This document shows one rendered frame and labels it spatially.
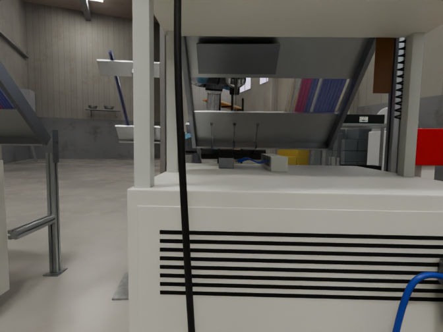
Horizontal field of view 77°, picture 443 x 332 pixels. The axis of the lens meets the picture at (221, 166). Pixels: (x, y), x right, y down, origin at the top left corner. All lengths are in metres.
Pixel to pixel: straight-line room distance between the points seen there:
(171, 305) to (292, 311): 0.22
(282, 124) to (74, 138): 11.53
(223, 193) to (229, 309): 0.21
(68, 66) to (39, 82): 1.17
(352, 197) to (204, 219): 0.26
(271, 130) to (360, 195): 0.90
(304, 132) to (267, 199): 0.95
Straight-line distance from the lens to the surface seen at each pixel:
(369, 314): 0.62
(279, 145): 1.43
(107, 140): 12.43
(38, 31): 13.37
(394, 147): 1.04
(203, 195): 0.49
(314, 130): 1.43
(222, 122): 1.34
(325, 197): 0.52
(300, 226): 0.52
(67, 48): 13.07
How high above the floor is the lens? 0.70
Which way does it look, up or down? 5 degrees down
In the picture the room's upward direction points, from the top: 1 degrees clockwise
